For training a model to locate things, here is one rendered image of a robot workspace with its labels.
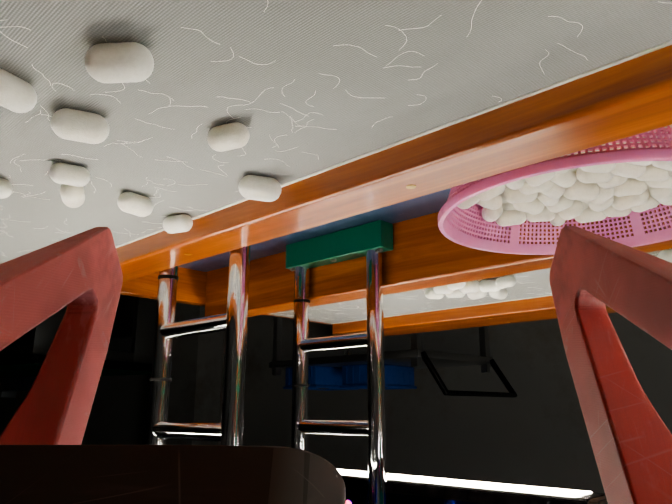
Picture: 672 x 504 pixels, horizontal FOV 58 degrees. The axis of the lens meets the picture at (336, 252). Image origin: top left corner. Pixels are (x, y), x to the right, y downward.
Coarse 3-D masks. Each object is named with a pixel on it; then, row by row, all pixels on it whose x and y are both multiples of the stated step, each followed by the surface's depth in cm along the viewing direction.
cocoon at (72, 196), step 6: (66, 186) 53; (72, 186) 53; (60, 192) 53; (66, 192) 53; (72, 192) 53; (78, 192) 53; (66, 198) 53; (72, 198) 53; (78, 198) 53; (84, 198) 55; (66, 204) 54; (72, 204) 54; (78, 204) 54
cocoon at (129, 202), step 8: (128, 192) 56; (120, 200) 55; (128, 200) 55; (136, 200) 56; (144, 200) 57; (120, 208) 56; (128, 208) 56; (136, 208) 56; (144, 208) 57; (152, 208) 58; (144, 216) 57
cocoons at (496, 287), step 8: (656, 256) 79; (664, 256) 76; (488, 280) 93; (496, 280) 91; (504, 280) 90; (512, 280) 89; (432, 288) 99; (440, 288) 94; (448, 288) 94; (456, 288) 91; (464, 288) 94; (472, 288) 93; (480, 288) 93; (488, 288) 93; (496, 288) 92; (504, 288) 99; (432, 296) 99; (440, 296) 99; (448, 296) 98; (456, 296) 98; (472, 296) 99; (480, 296) 98; (496, 296) 98; (504, 296) 99
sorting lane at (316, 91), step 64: (0, 0) 30; (64, 0) 30; (128, 0) 30; (192, 0) 30; (256, 0) 30; (320, 0) 30; (384, 0) 30; (448, 0) 30; (512, 0) 30; (576, 0) 30; (640, 0) 30; (0, 64) 36; (64, 64) 36; (192, 64) 36; (256, 64) 36; (320, 64) 36; (384, 64) 36; (448, 64) 36; (512, 64) 36; (576, 64) 36; (0, 128) 44; (128, 128) 44; (192, 128) 44; (256, 128) 44; (320, 128) 44; (384, 128) 44; (192, 192) 57; (0, 256) 80
